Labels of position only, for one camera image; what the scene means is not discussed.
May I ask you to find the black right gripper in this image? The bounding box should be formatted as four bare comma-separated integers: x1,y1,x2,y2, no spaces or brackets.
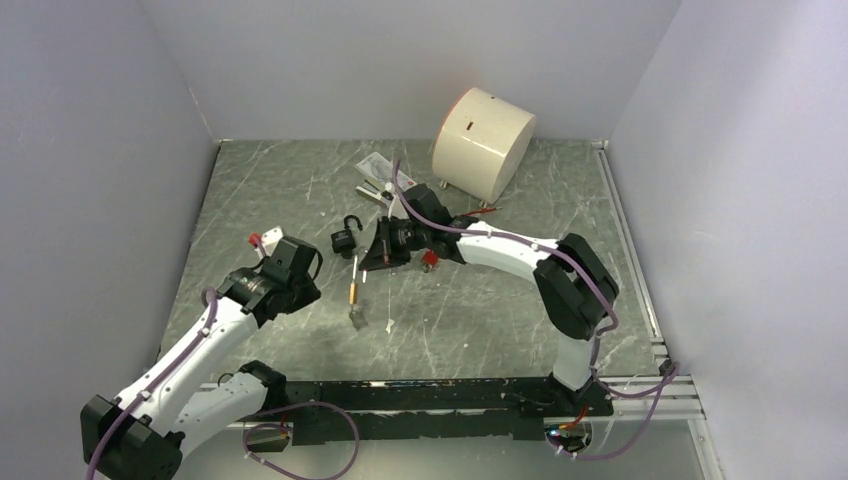
361,215,431,272

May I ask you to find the black Kaijing padlock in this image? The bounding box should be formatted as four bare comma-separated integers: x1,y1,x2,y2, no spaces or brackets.
330,215,363,259

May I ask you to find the brass padlock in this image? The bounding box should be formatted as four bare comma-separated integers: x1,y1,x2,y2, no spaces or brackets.
348,253,361,309

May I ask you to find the red cable lock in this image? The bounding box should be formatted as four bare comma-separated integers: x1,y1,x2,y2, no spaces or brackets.
421,206,503,273

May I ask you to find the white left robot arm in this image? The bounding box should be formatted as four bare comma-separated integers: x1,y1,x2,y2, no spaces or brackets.
80,236,323,479

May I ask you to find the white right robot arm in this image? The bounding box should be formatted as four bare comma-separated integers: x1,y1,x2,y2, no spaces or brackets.
358,184,620,415

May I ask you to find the clear plastic bag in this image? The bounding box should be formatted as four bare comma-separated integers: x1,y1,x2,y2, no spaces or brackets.
354,152,394,208

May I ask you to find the cream cylindrical container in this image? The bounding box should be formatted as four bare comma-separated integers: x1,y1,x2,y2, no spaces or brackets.
432,87,537,204

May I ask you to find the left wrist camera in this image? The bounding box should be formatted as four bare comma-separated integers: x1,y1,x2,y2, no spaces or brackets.
248,226,284,259

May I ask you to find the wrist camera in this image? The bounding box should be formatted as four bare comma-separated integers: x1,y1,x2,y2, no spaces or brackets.
248,226,284,259
381,183,408,219

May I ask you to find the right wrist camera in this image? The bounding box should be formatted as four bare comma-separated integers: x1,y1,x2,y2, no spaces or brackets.
381,183,408,219

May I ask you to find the black table edge rail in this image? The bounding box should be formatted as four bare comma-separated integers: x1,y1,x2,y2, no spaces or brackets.
244,377,614,446

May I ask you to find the aluminium frame rail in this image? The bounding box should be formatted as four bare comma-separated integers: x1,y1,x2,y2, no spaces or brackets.
599,374,706,422

